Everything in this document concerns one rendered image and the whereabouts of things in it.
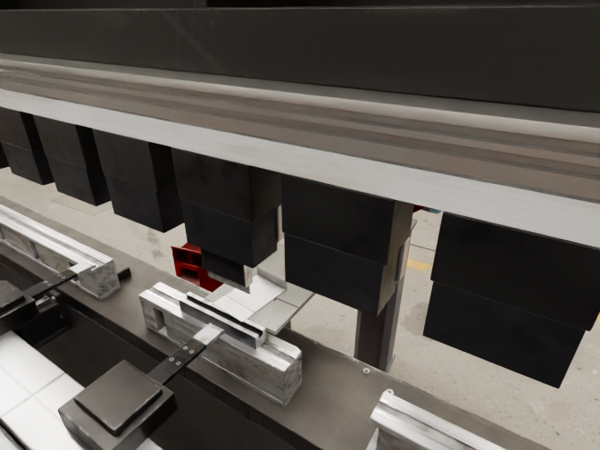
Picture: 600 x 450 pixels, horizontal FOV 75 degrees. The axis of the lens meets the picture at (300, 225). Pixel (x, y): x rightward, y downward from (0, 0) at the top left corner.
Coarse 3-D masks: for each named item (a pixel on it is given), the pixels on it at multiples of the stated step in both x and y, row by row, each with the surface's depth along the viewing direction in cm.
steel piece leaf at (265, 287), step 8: (264, 272) 86; (256, 280) 85; (264, 280) 85; (272, 280) 85; (280, 280) 83; (256, 288) 83; (264, 288) 83; (272, 288) 83; (280, 288) 83; (232, 296) 81; (240, 296) 81; (248, 296) 81; (256, 296) 81; (264, 296) 81; (272, 296) 81; (248, 304) 78; (256, 304) 78; (264, 304) 78
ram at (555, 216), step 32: (0, 96) 82; (32, 96) 75; (96, 128) 67; (128, 128) 62; (160, 128) 58; (192, 128) 54; (256, 160) 50; (288, 160) 47; (320, 160) 45; (352, 160) 43; (384, 192) 42; (416, 192) 40; (448, 192) 38; (480, 192) 37; (512, 192) 35; (512, 224) 36; (544, 224) 35; (576, 224) 33
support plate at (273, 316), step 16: (272, 256) 94; (256, 272) 88; (272, 272) 88; (224, 288) 83; (288, 288) 83; (272, 304) 79; (288, 304) 79; (304, 304) 80; (256, 320) 75; (272, 320) 75; (288, 320) 76
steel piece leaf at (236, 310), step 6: (222, 300) 80; (228, 300) 80; (222, 306) 78; (228, 306) 78; (234, 306) 78; (240, 306) 78; (228, 312) 76; (234, 312) 76; (240, 312) 76; (246, 312) 76; (252, 312) 76; (240, 318) 75; (246, 318) 75
